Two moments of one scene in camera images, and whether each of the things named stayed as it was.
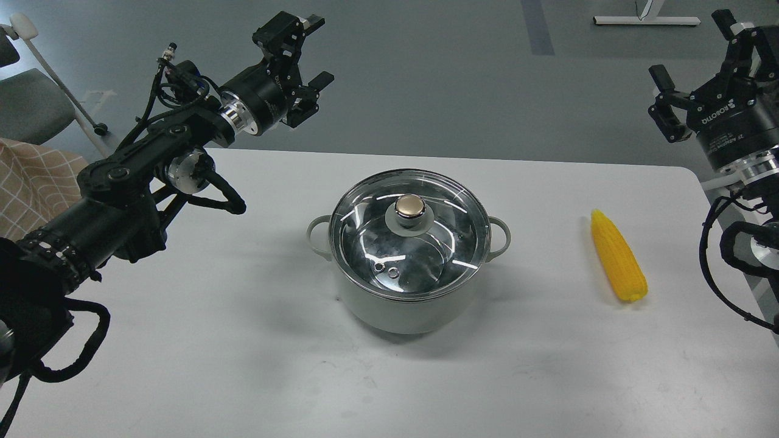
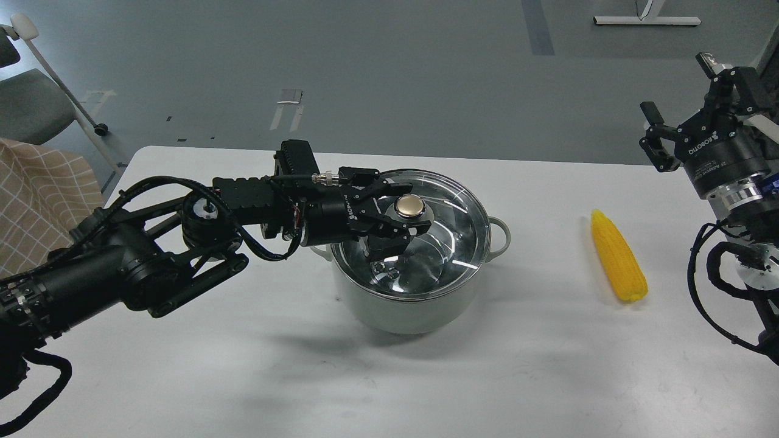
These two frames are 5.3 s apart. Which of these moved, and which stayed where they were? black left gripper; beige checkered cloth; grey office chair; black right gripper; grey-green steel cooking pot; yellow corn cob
Moved: black left gripper; black right gripper
Stayed: grey-green steel cooking pot; beige checkered cloth; yellow corn cob; grey office chair
